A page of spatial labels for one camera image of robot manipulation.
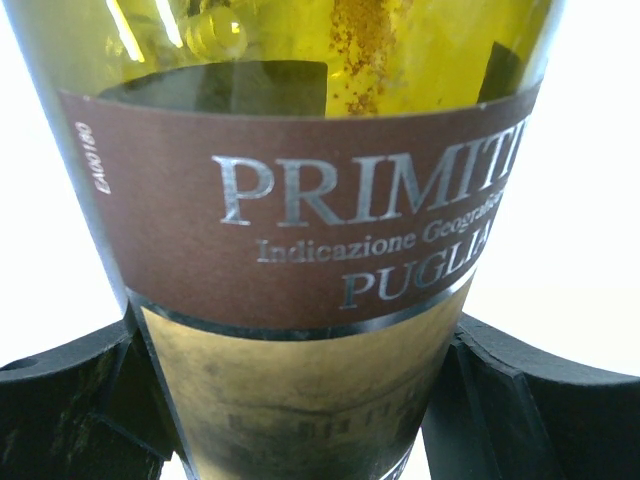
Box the dark wine bottle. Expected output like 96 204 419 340
4 1 564 479

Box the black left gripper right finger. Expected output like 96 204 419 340
422 315 639 480

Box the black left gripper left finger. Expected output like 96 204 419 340
1 309 183 479

